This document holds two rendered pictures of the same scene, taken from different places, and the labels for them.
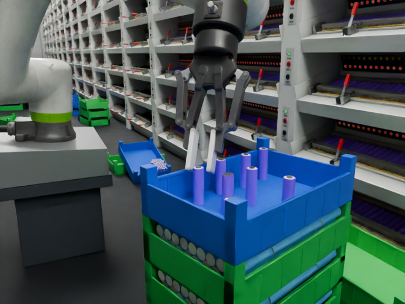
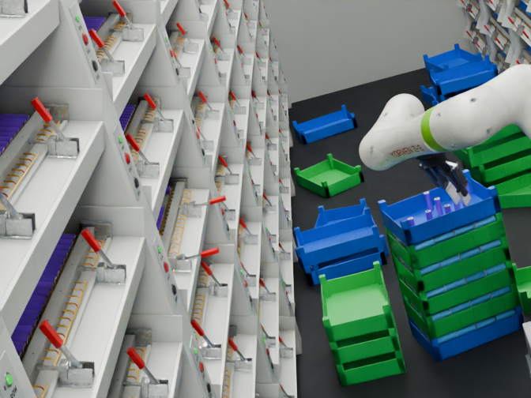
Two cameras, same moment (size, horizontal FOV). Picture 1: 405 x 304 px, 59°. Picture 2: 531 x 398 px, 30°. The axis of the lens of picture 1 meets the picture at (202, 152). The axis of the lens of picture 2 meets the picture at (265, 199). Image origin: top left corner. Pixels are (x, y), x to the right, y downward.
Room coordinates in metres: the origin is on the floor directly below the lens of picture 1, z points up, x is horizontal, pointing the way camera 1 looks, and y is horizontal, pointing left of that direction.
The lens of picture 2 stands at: (3.05, 1.04, 1.66)
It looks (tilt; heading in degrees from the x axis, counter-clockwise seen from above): 21 degrees down; 214
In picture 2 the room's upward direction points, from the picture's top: 17 degrees counter-clockwise
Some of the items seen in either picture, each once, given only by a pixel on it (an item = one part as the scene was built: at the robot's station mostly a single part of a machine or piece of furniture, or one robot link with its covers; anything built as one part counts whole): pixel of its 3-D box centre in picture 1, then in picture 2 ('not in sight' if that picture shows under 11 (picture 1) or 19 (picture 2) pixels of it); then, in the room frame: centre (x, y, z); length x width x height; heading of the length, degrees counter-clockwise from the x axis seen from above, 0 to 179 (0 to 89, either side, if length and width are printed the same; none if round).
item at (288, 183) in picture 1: (288, 196); (428, 201); (0.51, -0.13, 0.44); 0.02 x 0.02 x 0.06
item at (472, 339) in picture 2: not in sight; (465, 320); (0.55, -0.08, 0.04); 0.30 x 0.20 x 0.08; 133
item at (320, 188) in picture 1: (252, 183); (438, 206); (0.55, -0.08, 0.44); 0.30 x 0.20 x 0.08; 133
